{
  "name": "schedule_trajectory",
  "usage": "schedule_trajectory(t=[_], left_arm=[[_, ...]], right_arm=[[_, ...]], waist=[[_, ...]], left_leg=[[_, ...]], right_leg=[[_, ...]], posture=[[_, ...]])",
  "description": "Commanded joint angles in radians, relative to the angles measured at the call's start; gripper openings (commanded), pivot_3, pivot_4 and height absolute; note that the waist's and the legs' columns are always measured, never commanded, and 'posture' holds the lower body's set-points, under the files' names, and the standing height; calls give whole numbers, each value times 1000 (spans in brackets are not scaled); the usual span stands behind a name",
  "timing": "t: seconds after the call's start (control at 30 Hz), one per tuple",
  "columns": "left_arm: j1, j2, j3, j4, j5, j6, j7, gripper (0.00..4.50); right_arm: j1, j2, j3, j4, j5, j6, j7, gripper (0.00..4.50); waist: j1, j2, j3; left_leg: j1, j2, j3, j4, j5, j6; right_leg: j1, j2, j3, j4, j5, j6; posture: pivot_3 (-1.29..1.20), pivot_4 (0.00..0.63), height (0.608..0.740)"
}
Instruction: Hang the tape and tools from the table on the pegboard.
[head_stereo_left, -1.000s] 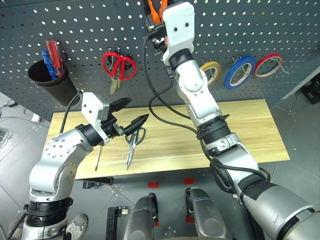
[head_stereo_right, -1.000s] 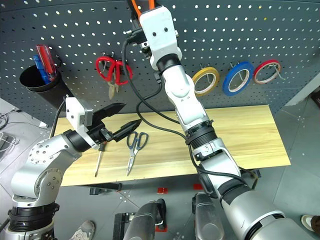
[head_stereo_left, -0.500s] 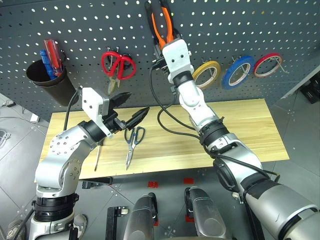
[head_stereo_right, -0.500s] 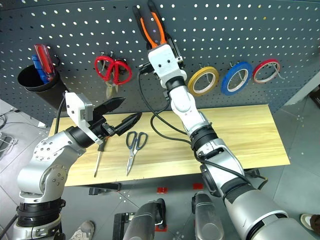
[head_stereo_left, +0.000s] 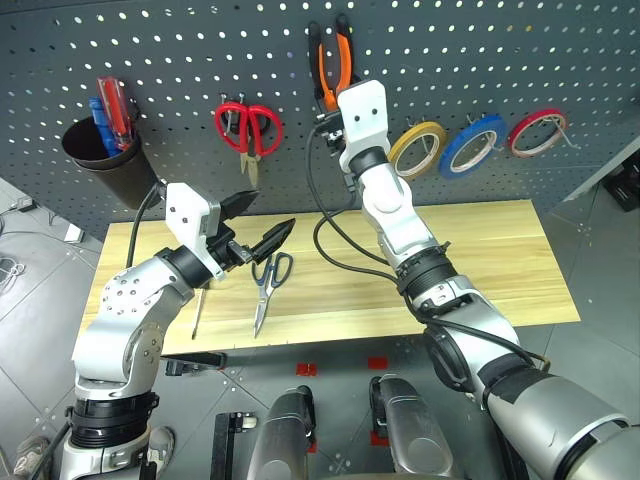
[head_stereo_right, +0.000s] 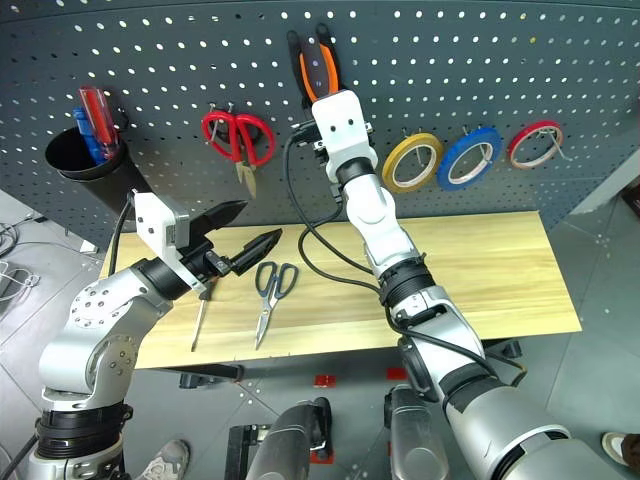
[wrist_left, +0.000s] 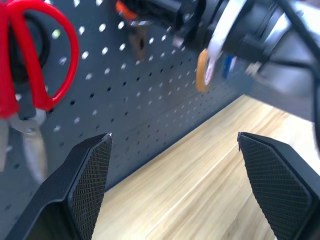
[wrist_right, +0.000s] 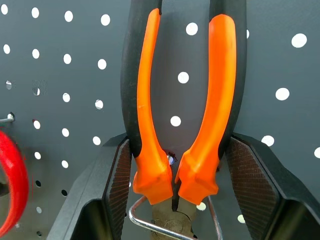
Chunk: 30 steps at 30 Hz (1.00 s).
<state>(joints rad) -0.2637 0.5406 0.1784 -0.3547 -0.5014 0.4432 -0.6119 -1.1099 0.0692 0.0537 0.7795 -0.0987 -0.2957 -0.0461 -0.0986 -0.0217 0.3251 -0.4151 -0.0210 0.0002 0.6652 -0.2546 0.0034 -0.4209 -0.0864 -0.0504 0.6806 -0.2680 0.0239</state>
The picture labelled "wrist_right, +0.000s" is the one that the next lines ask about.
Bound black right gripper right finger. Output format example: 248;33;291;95
224;132;320;240

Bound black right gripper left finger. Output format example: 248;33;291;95
46;132;133;240

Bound orange and black pliers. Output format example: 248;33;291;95
120;0;248;240

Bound silver pegboard hook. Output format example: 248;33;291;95
0;112;16;125

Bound dark grey pegboard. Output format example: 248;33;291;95
0;0;320;240

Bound silver wire pliers holder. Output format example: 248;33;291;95
128;194;224;240

